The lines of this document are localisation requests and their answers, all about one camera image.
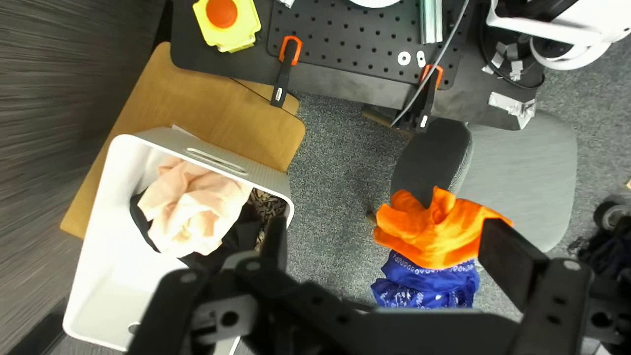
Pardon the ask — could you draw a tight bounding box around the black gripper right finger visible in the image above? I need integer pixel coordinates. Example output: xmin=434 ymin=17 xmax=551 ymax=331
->
xmin=480 ymin=218 xmax=594 ymax=355

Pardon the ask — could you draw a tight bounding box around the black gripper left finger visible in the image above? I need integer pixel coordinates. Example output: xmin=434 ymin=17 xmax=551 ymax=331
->
xmin=127 ymin=216 xmax=312 ymax=355

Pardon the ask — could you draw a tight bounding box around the orange clothing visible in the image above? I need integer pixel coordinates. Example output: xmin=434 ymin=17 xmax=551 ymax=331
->
xmin=373 ymin=185 xmax=515 ymax=272

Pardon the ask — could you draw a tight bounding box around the white plastic basket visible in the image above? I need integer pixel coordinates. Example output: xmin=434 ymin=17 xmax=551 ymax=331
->
xmin=61 ymin=126 xmax=296 ymax=352

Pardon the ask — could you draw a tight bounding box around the pale pink clothing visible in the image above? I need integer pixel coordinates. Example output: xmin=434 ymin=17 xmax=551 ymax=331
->
xmin=136 ymin=153 xmax=255 ymax=258

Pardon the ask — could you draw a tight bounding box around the brown patterned clothing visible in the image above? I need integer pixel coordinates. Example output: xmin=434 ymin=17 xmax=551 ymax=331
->
xmin=245 ymin=187 xmax=290 ymax=222

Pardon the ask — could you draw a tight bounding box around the grey shell chair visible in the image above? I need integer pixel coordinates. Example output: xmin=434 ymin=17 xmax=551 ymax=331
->
xmin=391 ymin=106 xmax=580 ymax=254

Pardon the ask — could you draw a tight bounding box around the black floor equipment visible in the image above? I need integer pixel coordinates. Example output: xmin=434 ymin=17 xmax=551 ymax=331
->
xmin=570 ymin=195 xmax=631 ymax=291

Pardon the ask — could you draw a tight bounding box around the blue patterned cloth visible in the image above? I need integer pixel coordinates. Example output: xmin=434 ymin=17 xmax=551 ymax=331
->
xmin=369 ymin=248 xmax=481 ymax=311

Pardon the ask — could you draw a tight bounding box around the white paper tag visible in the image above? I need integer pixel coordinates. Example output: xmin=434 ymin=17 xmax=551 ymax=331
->
xmin=489 ymin=90 xmax=539 ymax=130

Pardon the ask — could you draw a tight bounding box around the orange and black clamp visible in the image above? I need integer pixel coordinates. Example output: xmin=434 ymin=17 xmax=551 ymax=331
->
xmin=411 ymin=61 xmax=448 ymax=133
xmin=269 ymin=33 xmax=306 ymax=110

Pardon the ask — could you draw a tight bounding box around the black base cover with tape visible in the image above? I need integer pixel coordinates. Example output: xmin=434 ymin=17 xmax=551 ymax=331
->
xmin=476 ymin=35 xmax=549 ymax=130

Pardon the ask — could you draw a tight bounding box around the yellow emergency stop button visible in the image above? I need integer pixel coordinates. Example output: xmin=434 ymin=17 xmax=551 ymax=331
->
xmin=192 ymin=0 xmax=265 ymax=55

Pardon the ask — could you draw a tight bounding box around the black perforated board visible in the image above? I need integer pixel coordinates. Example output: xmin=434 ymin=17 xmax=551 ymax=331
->
xmin=170 ymin=0 xmax=549 ymax=126

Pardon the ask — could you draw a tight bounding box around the thin grey cable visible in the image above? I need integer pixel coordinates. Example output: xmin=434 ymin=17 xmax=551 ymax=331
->
xmin=389 ymin=0 xmax=474 ymax=130

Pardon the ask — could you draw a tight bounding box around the aluminium extrusion rail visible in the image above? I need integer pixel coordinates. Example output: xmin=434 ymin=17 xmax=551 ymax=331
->
xmin=418 ymin=0 xmax=448 ymax=45

